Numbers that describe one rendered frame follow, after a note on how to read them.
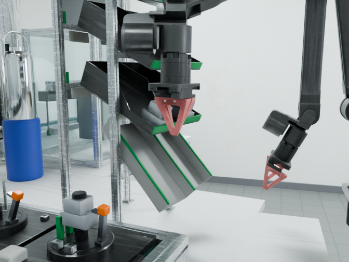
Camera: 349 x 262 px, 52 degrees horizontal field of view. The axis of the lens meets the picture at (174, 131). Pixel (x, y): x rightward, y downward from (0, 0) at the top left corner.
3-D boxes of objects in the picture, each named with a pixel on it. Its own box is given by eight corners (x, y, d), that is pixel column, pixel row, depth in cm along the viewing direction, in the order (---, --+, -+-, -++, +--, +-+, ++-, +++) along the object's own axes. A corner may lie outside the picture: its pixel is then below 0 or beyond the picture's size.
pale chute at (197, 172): (204, 183, 116) (213, 174, 113) (182, 194, 105) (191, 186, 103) (154, 117, 123) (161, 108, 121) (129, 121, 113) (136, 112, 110)
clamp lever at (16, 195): (17, 219, 85) (24, 192, 83) (11, 222, 84) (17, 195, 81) (7, 211, 87) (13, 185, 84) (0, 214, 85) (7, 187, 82)
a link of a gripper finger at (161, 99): (152, 135, 68) (153, 86, 67) (169, 130, 75) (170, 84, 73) (186, 139, 66) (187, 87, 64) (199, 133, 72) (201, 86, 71)
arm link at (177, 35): (191, 17, 63) (192, 22, 68) (152, 17, 63) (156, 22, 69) (190, 58, 64) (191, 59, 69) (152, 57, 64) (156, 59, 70)
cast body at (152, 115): (169, 129, 95) (178, 106, 93) (159, 131, 92) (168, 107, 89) (146, 114, 99) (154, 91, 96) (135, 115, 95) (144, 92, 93)
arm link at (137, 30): (186, -22, 62) (188, 0, 71) (121, -22, 63) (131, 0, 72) (184, 46, 61) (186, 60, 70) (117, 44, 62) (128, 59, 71)
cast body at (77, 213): (99, 222, 77) (98, 191, 76) (85, 231, 73) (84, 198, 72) (69, 215, 80) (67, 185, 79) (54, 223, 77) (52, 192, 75)
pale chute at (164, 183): (186, 198, 102) (196, 189, 100) (159, 213, 92) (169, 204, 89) (132, 123, 110) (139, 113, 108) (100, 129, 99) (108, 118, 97)
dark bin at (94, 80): (180, 128, 100) (190, 105, 97) (151, 135, 89) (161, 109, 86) (112, 83, 112) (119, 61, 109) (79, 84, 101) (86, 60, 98)
